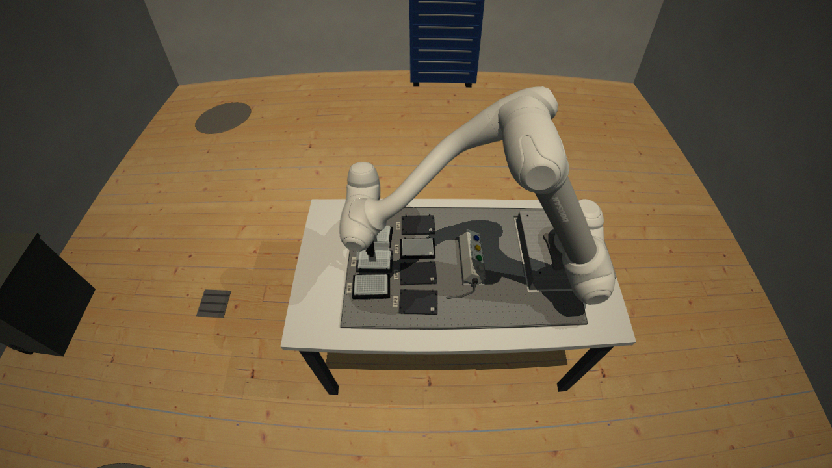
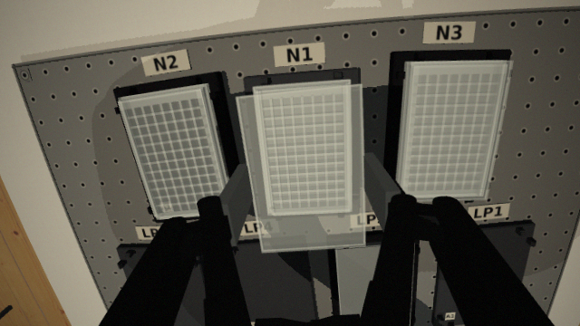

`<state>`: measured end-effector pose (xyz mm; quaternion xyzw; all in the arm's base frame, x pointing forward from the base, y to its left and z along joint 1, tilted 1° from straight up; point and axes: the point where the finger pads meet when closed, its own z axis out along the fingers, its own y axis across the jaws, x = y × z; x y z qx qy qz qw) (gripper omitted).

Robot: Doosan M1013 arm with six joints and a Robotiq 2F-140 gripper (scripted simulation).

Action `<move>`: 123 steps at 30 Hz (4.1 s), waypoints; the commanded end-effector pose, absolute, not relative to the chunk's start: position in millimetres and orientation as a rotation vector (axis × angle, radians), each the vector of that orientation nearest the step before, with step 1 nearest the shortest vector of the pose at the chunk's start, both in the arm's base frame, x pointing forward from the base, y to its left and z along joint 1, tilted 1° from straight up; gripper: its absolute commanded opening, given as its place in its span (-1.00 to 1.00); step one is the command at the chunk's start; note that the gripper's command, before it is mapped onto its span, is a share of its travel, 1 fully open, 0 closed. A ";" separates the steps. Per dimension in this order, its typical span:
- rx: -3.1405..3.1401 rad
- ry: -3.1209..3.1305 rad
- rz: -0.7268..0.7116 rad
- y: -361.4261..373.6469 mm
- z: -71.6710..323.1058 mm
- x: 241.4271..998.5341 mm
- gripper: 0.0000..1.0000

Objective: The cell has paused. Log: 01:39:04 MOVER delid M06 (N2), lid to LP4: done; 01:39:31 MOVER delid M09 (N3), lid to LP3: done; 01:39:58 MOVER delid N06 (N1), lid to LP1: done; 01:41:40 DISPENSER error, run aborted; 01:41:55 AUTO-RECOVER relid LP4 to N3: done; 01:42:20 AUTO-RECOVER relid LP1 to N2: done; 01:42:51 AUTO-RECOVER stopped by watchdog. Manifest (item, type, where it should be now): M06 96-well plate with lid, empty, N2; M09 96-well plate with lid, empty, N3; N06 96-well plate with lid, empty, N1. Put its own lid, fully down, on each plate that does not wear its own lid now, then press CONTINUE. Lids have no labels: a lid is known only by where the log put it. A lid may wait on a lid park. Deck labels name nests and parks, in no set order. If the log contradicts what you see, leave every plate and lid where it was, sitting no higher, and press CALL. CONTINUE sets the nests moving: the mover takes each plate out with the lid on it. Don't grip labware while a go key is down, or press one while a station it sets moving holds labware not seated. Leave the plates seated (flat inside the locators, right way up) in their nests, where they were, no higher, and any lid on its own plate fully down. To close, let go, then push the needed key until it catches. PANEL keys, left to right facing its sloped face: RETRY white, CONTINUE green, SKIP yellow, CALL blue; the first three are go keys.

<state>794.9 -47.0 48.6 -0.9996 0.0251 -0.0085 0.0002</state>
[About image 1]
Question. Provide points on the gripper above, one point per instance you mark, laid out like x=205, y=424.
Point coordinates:
x=371, y=251

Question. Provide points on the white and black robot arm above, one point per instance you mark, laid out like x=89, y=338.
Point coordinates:
x=537, y=161

